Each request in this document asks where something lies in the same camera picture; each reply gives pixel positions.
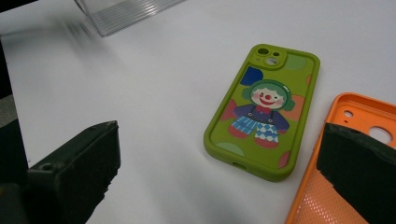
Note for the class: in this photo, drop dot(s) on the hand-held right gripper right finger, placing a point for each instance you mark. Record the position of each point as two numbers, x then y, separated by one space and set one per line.
364 168

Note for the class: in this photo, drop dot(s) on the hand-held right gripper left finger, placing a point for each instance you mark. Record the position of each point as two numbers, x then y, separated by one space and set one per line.
77 168

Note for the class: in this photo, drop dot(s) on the orange phone case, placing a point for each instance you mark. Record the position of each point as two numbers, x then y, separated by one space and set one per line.
361 107

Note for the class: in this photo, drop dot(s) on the green clown phone case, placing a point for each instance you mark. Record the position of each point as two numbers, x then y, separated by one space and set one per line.
264 146

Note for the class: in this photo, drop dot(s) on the clear acrylic rack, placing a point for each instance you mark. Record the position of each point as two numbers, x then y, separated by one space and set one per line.
124 15

